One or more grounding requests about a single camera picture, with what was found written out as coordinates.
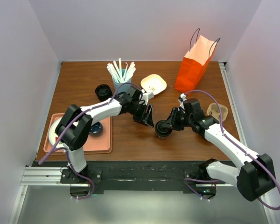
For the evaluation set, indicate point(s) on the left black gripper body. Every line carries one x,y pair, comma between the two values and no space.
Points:
139,114

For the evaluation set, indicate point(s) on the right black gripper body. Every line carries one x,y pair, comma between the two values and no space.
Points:
179,119

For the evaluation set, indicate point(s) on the black coffee cup lid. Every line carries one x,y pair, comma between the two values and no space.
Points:
160,129

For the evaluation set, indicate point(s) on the brown takeout coffee cup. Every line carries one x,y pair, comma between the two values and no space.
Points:
161,136

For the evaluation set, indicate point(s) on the orange paper gift bag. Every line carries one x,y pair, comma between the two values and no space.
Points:
195,62

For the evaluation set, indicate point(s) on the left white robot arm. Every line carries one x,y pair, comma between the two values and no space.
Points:
75,125

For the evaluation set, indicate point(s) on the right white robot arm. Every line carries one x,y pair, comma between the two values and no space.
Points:
252,174

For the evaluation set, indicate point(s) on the blue straw holder cup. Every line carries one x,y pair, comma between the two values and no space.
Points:
117,84

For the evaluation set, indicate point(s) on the cardboard cup carrier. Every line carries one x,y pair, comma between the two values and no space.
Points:
214,111

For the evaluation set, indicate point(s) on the cream square bowl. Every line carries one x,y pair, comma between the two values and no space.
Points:
153,83

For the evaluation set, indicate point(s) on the stack of black lids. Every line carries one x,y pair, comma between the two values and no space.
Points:
103,92

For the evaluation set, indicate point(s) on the white wrapped straws bundle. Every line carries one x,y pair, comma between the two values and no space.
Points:
115,70

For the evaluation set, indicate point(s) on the dark blue mug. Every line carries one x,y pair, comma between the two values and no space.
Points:
96,129

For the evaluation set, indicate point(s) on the pink plastic tray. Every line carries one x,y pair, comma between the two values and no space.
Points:
101,144

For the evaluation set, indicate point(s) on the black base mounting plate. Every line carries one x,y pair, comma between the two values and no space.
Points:
134,176

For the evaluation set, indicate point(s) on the white fruit pattern plate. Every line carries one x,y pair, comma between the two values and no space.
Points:
52,136

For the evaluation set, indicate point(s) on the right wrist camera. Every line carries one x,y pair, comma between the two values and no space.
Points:
190,106

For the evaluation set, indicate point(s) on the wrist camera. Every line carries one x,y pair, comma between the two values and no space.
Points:
141,97
190,106

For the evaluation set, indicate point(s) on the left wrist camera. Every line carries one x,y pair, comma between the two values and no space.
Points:
141,97

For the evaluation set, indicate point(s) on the aluminium frame rail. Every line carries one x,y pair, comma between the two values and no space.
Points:
42,176

